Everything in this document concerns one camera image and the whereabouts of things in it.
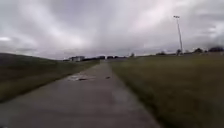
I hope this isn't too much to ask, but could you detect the grass field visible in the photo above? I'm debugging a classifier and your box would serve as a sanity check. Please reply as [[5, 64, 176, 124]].
[[108, 52, 224, 128]]

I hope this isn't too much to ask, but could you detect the grey concrete path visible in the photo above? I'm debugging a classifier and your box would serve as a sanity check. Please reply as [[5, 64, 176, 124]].
[[0, 60, 163, 128]]

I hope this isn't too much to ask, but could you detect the pale building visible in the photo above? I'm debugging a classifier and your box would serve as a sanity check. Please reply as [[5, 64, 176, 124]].
[[68, 55, 86, 62]]

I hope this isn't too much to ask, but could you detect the tall light pole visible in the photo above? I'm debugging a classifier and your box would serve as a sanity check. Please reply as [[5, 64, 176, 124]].
[[173, 15, 185, 56]]

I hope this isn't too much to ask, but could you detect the row of distant trees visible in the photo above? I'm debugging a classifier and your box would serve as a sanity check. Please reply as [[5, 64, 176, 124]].
[[155, 46, 224, 56]]

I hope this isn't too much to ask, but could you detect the grass slope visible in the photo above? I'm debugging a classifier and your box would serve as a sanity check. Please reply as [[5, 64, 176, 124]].
[[0, 52, 100, 104]]

